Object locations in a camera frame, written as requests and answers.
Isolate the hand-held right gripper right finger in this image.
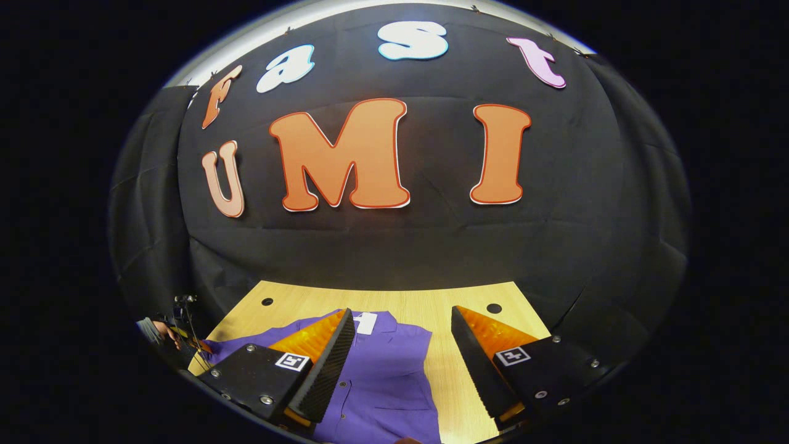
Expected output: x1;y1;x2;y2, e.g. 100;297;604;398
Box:
451;305;612;424

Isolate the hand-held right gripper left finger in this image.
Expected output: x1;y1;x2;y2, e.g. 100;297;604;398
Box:
196;308;357;430

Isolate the purple knit cardigan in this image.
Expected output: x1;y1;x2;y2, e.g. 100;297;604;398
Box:
200;310;442;444

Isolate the black backdrop cloth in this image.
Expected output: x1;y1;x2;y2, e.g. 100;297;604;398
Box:
110;3;690;371

